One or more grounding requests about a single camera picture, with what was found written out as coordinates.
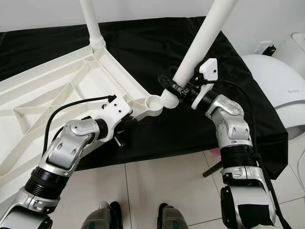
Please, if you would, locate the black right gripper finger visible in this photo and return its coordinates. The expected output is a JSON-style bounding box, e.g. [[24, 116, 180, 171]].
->
[[158, 73, 184, 96]]

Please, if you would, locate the white plastic table leg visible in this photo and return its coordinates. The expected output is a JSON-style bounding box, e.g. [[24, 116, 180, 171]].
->
[[80, 0, 107, 50], [159, 0, 240, 108]]

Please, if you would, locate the white plastic table top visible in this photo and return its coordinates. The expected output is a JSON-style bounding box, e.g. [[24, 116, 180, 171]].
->
[[0, 44, 165, 192]]

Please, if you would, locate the black tablecloth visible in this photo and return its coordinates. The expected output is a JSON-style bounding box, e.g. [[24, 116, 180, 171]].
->
[[0, 17, 289, 180]]

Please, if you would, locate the white round appliance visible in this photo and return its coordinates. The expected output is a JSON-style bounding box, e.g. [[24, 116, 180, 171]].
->
[[240, 53, 305, 140]]

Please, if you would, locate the grey robot right leg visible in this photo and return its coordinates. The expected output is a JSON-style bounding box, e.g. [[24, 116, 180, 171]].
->
[[156, 204, 192, 229]]

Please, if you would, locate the white rounded plastic container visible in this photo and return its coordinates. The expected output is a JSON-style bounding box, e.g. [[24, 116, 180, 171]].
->
[[276, 32, 305, 68]]

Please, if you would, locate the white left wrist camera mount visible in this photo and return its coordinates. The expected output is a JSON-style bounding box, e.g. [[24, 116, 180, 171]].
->
[[97, 95, 133, 142]]

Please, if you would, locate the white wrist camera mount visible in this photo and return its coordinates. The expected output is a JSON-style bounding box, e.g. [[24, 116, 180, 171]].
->
[[97, 95, 133, 142], [190, 58, 219, 111]]

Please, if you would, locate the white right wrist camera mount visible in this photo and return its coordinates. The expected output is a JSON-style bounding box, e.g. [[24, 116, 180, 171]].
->
[[190, 58, 219, 111]]

